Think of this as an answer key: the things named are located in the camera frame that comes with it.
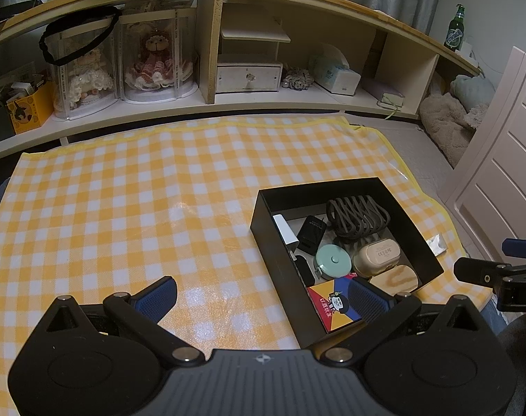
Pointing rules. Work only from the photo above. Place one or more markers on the grey quilted mattress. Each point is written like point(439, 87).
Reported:
point(419, 160)

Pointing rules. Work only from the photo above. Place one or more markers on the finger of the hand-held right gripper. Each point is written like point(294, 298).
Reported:
point(475, 271)
point(521, 247)

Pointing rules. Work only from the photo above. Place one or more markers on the grey wavy rack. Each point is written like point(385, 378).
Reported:
point(358, 219)

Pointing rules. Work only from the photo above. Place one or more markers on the beige case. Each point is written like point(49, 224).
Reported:
point(375, 258)

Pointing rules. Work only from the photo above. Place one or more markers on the black charger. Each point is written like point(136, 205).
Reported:
point(311, 234)

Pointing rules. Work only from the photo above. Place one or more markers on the yellow checkered mat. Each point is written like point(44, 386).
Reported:
point(137, 203)

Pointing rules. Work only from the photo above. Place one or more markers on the wooden headboard shelf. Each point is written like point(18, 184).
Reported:
point(211, 52)

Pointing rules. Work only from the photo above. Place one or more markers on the mint green tape measure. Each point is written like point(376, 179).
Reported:
point(333, 261)

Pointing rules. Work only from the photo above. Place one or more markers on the black headband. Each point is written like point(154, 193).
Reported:
point(115, 13)

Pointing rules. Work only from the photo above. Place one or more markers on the black box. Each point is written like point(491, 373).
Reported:
point(271, 268)

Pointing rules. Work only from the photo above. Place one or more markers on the clear plastic wrapper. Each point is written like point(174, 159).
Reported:
point(437, 243)

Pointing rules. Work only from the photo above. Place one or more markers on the doll case white dress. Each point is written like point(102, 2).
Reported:
point(87, 82)

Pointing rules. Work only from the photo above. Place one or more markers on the doll case red dress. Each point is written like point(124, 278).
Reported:
point(156, 60)

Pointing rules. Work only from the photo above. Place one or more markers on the black oval device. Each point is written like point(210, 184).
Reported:
point(305, 271)

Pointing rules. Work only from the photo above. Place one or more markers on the colourful card box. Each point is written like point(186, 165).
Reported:
point(332, 307)

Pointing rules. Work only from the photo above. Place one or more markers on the white drawer box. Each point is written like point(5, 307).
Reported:
point(245, 78)

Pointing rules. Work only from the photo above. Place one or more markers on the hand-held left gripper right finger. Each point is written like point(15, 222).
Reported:
point(369, 301)

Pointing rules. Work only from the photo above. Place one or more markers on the white charger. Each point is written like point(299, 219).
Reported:
point(285, 234)

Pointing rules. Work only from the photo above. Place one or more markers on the white mini shelf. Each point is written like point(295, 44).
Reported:
point(250, 34)

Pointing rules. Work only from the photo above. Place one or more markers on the beige plush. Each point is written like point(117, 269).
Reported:
point(445, 130)

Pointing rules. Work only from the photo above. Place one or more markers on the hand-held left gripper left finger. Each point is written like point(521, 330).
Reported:
point(156, 299)

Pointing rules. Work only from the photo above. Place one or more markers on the yellow box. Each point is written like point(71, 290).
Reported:
point(31, 110)

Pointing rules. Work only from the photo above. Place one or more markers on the green beer bottle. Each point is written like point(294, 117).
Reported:
point(456, 28)

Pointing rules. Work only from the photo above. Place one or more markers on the blue-grey plush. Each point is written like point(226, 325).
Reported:
point(473, 95)

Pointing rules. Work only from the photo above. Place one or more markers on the green ribbon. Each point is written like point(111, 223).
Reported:
point(391, 112)

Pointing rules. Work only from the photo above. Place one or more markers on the beaded scrunchie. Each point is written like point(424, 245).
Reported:
point(297, 79)

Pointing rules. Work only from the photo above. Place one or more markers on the thin notebook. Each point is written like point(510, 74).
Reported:
point(382, 93)

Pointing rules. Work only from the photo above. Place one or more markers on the wooden oval block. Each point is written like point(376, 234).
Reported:
point(397, 279)

